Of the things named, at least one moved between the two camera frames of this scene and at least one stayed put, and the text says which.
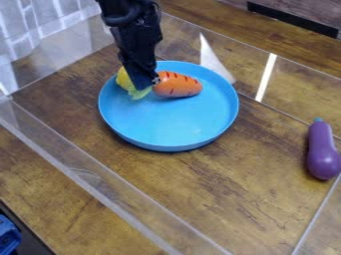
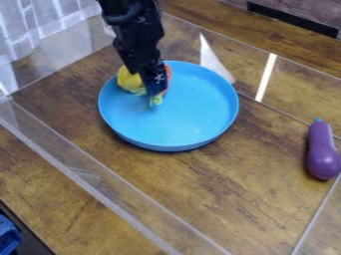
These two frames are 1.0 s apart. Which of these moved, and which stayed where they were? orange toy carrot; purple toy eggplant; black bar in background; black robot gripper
Moved: orange toy carrot
Stayed: black bar in background; black robot gripper; purple toy eggplant
